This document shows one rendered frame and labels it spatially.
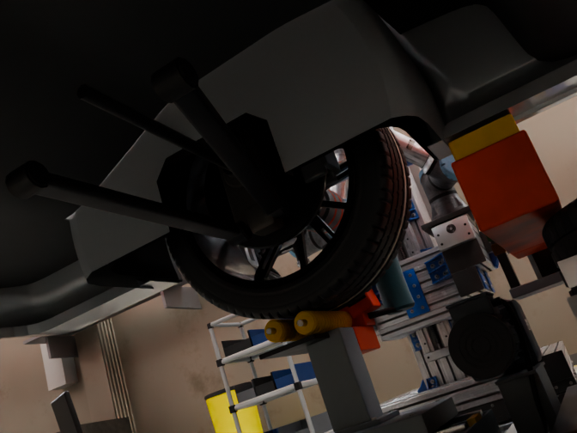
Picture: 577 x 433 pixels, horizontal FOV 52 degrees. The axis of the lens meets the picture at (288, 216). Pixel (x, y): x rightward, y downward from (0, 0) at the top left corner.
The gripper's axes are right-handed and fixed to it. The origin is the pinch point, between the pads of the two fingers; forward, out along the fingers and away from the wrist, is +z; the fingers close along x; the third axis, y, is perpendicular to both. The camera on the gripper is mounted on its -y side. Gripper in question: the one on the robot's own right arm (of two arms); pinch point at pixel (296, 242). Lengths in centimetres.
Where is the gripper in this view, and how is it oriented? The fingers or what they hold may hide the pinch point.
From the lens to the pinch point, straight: 204.1
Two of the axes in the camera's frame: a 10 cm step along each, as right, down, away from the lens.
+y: -3.0, -9.0, 3.0
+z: 8.4, -4.1, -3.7
